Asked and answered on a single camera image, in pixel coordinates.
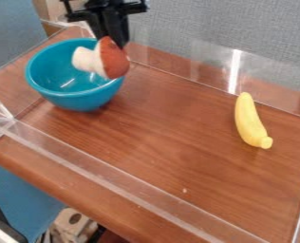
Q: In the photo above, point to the brown white toy mushroom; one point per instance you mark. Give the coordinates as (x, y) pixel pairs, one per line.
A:
(108, 60)

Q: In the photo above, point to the clear acrylic barrier wall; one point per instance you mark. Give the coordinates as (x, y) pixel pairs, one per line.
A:
(154, 165)

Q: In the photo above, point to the wooden block with hole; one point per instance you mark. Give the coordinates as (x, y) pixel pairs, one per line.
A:
(73, 227)

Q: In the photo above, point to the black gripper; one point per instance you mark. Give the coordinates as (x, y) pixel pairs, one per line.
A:
(114, 24)

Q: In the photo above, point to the yellow toy banana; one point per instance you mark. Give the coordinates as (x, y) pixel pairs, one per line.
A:
(249, 124)

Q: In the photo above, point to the blue cabinet panel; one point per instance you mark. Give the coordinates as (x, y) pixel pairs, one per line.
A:
(26, 207)

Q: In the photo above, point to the blue plastic bowl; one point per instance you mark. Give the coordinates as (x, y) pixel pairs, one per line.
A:
(64, 85)

